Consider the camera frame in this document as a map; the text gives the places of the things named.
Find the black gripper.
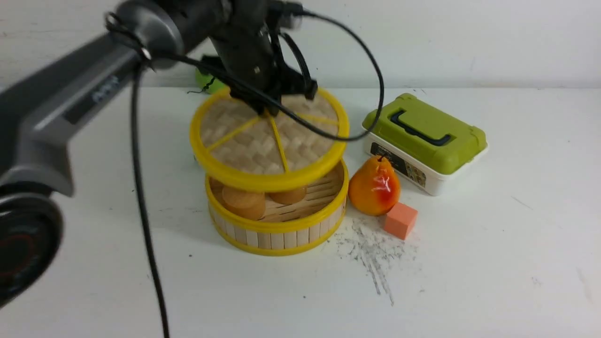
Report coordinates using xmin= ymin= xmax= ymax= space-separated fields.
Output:
xmin=202 ymin=0 xmax=318 ymax=102

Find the yellow woven steamer lid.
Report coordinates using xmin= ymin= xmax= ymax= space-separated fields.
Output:
xmin=189 ymin=88 xmax=347 ymax=192

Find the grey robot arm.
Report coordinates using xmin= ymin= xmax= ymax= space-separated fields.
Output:
xmin=1 ymin=0 xmax=317 ymax=306

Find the green object behind steamer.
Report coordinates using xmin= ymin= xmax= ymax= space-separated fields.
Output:
xmin=195 ymin=69 xmax=228 ymax=95

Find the yellow bamboo steamer basket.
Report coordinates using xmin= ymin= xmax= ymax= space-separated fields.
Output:
xmin=205 ymin=161 xmax=349 ymax=256

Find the white box with green lid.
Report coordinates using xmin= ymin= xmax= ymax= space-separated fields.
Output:
xmin=362 ymin=93 xmax=489 ymax=196

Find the brown round bun right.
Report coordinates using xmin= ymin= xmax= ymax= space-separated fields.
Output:
xmin=268 ymin=186 xmax=307 ymax=205

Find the brown round bun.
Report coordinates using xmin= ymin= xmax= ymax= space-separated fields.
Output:
xmin=268 ymin=186 xmax=307 ymax=205
xmin=222 ymin=186 xmax=266 ymax=221

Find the brown round bun left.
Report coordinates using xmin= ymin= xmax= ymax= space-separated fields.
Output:
xmin=222 ymin=186 xmax=266 ymax=221

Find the orange yellow toy pear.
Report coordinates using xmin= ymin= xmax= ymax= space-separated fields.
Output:
xmin=348 ymin=155 xmax=401 ymax=216

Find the orange foam cube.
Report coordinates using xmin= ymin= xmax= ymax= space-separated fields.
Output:
xmin=383 ymin=202 xmax=418 ymax=240

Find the black cable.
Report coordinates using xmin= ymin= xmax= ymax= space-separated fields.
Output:
xmin=104 ymin=2 xmax=385 ymax=338

